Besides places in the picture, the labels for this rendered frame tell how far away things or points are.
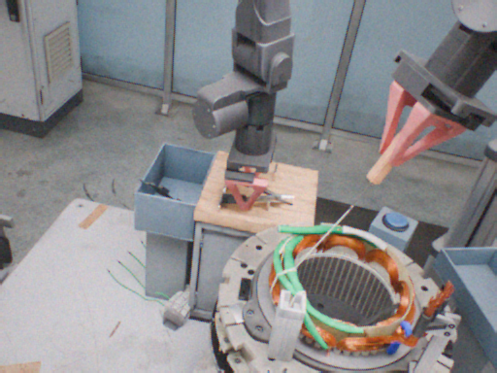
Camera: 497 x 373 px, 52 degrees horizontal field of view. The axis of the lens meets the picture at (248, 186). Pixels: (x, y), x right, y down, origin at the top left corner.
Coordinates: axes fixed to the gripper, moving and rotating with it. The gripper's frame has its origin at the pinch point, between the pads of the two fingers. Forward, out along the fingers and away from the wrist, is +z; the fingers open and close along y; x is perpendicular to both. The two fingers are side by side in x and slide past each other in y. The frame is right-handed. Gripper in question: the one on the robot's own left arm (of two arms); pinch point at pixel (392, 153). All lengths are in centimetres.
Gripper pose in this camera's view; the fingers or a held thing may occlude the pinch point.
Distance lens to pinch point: 56.9
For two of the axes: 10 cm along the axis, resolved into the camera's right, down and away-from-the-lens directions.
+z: -4.7, 7.5, 4.7
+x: 8.0, 1.4, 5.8
